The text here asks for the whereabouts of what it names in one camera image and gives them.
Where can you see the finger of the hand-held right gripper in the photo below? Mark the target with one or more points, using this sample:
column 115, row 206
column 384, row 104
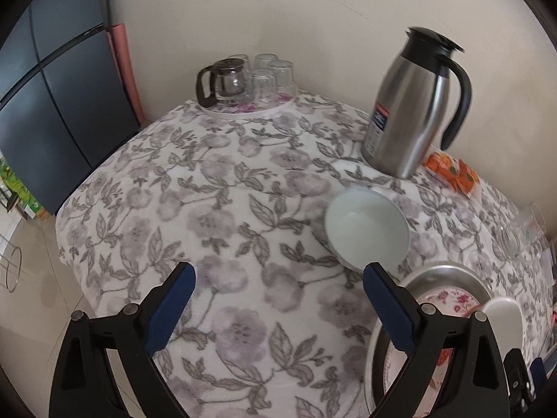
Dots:
column 538, row 368
column 518, row 374

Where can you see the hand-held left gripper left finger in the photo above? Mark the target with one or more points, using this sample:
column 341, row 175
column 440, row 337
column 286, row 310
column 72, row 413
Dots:
column 172, row 305

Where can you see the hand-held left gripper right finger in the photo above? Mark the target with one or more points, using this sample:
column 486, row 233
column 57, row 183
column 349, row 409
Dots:
column 389, row 309

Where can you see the large white bowl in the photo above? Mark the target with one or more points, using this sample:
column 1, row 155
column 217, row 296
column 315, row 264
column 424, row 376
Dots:
column 507, row 326

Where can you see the stainless steel basin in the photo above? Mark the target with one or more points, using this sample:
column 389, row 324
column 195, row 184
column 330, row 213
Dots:
column 444, row 276

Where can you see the pink floral round plate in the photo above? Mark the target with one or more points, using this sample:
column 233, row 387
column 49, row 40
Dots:
column 452, row 300

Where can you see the small pale blue bowl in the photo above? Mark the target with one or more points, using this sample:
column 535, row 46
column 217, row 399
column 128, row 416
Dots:
column 365, row 226

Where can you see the grey floral tablecloth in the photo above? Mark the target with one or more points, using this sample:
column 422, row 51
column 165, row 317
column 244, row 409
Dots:
column 217, row 209

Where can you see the clear glass mug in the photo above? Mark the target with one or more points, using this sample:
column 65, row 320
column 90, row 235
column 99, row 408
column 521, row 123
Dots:
column 522, row 230

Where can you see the orange snack packet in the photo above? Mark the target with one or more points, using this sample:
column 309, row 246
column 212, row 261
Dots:
column 441, row 165
column 468, row 178

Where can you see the green printed carton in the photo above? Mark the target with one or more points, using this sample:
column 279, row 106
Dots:
column 17, row 191

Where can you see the stainless steel thermos jug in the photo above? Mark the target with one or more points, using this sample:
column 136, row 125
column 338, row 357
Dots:
column 404, row 109

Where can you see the dark grey refrigerator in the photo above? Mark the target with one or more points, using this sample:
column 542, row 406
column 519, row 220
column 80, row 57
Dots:
column 65, row 117

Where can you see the white round tray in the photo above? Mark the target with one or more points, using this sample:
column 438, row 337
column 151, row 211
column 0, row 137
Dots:
column 278, row 106

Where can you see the pink rolled mat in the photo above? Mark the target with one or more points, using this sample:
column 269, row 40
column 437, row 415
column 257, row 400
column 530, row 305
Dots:
column 126, row 74

